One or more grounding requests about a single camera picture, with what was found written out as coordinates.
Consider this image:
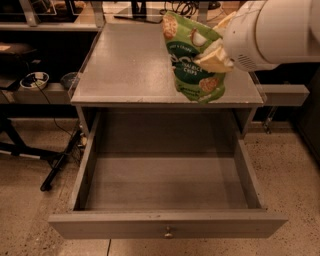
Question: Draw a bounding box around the open grey top drawer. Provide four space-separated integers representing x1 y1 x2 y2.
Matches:
49 109 287 239

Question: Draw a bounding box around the black cable bundle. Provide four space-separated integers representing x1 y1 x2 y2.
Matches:
159 0 200 16

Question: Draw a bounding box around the grey cabinet with top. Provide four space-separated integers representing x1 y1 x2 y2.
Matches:
68 22 268 140

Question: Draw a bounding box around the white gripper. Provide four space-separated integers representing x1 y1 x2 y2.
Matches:
194 1 277 73

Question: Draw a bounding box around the dark grey bowl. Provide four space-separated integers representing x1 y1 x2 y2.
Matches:
60 72 78 89

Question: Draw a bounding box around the white bowl with cable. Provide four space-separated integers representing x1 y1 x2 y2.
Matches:
20 72 49 90

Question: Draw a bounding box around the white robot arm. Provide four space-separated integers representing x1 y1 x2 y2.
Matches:
194 0 320 73

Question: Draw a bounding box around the black monitor stand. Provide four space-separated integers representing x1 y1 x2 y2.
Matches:
114 0 162 24

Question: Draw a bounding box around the round metal drawer knob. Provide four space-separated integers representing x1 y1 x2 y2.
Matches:
164 226 174 239

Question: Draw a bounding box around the green rice chip bag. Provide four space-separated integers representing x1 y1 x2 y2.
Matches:
162 11 225 103

